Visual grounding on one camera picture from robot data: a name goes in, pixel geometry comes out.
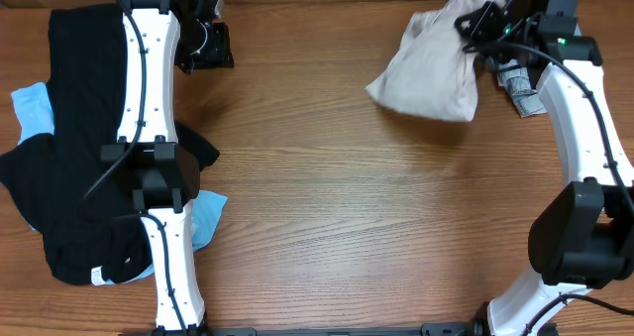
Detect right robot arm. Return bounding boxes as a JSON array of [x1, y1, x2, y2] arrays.
[[421, 0, 633, 335]]

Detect light blue garment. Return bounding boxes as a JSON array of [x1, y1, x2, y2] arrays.
[[10, 81, 229, 283]]

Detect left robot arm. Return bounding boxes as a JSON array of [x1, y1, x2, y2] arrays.
[[101, 0, 234, 335]]

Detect black t-shirt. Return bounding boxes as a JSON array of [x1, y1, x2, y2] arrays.
[[0, 3, 222, 286]]

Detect folded light blue jeans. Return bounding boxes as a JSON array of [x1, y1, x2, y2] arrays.
[[484, 23, 583, 119]]

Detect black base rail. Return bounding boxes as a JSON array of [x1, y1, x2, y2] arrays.
[[118, 322, 560, 336]]

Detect beige khaki shorts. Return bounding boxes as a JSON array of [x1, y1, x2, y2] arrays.
[[366, 0, 504, 122]]

